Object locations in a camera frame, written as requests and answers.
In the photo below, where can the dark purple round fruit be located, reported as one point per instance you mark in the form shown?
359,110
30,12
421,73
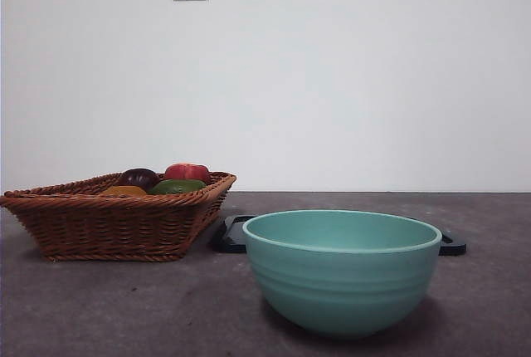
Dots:
138,177

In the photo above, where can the green oval fruit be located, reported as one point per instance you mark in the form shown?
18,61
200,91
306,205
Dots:
177,186

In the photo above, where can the dark rectangular tray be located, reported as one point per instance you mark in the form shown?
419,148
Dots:
228,241

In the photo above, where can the brown wicker basket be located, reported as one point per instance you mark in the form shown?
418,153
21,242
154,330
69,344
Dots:
103,224

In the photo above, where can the red apple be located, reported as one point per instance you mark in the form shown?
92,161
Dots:
186,172

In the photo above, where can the teal ceramic bowl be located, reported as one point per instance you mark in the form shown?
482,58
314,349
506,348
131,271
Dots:
344,290

